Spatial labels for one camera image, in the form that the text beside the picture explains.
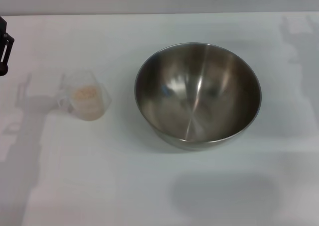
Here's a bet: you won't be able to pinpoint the white rice grains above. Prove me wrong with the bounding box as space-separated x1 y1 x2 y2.
71 85 104 119

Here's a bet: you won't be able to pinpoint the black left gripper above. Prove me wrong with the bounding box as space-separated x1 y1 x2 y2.
0 16 15 76

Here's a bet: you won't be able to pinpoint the clear plastic measuring cup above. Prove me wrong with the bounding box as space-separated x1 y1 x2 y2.
55 70 112 122

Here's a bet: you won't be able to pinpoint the stainless steel mixing bowl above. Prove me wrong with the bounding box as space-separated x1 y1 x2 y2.
134 41 262 151

